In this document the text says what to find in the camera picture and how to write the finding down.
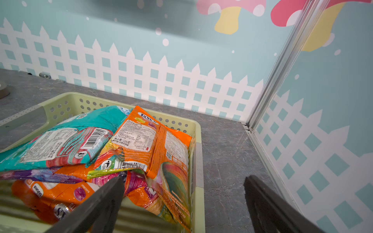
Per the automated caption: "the orange snack bag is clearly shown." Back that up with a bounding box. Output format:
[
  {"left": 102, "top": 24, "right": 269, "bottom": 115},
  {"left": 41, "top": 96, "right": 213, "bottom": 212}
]
[{"left": 55, "top": 105, "right": 194, "bottom": 233}]

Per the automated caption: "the light green perforated basket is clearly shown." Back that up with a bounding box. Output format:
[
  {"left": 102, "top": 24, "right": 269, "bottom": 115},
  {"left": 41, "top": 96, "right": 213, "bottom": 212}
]
[{"left": 1, "top": 92, "right": 205, "bottom": 233}]

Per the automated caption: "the large purple Fox's candy bag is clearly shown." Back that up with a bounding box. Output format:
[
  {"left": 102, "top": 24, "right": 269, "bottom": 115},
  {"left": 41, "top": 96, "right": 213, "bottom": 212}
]
[{"left": 89, "top": 170, "right": 147, "bottom": 196}]

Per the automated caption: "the orange Fox's candy bag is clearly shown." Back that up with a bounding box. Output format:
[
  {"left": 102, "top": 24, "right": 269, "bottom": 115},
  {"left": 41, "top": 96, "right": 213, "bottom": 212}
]
[{"left": 11, "top": 179, "right": 99, "bottom": 224}]

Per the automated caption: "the small purple berries candy bag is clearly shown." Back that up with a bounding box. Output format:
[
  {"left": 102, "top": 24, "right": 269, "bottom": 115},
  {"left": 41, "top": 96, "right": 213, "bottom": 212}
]
[{"left": 1, "top": 169, "right": 84, "bottom": 184}]

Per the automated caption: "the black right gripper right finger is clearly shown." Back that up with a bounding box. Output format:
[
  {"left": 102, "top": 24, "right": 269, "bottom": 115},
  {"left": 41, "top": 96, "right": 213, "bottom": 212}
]
[{"left": 244, "top": 175, "right": 323, "bottom": 233}]

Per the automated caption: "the teal candy bag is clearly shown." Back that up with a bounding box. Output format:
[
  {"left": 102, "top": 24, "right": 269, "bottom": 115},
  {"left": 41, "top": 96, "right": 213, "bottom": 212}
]
[{"left": 1, "top": 106, "right": 131, "bottom": 172}]

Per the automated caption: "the clear packing tape roll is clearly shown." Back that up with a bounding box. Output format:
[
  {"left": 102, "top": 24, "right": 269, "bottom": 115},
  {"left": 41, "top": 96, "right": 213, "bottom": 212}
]
[{"left": 0, "top": 81, "right": 10, "bottom": 99}]

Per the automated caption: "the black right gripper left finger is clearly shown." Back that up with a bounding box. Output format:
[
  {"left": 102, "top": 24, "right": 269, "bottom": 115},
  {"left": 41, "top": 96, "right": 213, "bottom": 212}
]
[{"left": 46, "top": 177, "right": 125, "bottom": 233}]

